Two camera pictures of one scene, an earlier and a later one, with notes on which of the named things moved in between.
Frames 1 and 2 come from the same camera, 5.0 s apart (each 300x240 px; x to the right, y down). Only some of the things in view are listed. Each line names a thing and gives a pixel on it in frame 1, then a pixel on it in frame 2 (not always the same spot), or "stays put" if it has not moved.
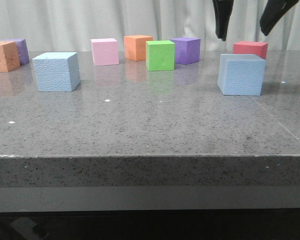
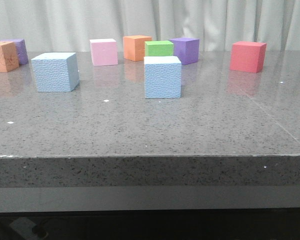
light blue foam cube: x=57 y=71 stays put
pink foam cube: x=105 y=51 stays put
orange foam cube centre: x=135 y=47 stays put
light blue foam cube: x=241 y=74 -> x=162 y=77
